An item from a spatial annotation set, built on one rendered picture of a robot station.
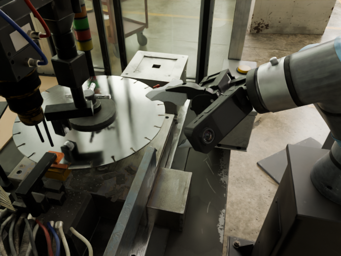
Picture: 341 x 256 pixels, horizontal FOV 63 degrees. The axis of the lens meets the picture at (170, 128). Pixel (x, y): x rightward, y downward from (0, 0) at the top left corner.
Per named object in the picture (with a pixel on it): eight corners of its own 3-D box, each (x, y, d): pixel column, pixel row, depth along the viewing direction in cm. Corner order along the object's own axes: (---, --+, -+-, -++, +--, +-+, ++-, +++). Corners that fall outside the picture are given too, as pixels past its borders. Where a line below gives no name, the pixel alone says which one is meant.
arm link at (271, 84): (299, 117, 38) (277, 66, 35) (267, 123, 41) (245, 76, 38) (304, 90, 44) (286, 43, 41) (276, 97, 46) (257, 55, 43)
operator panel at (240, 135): (218, 95, 104) (223, 58, 94) (248, 98, 102) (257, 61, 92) (210, 146, 83) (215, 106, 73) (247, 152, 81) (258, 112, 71)
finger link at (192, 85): (170, 100, 51) (215, 109, 48) (166, 105, 50) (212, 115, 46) (168, 77, 48) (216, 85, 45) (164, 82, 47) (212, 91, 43)
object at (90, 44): (82, 44, 86) (80, 34, 84) (96, 45, 85) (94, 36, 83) (75, 51, 82) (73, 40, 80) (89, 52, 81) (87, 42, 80)
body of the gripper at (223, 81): (217, 109, 55) (278, 93, 47) (202, 136, 49) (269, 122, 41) (200, 76, 52) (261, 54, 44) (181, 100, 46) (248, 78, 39)
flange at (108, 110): (65, 132, 57) (62, 123, 56) (67, 102, 66) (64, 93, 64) (119, 124, 59) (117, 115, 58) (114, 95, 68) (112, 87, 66)
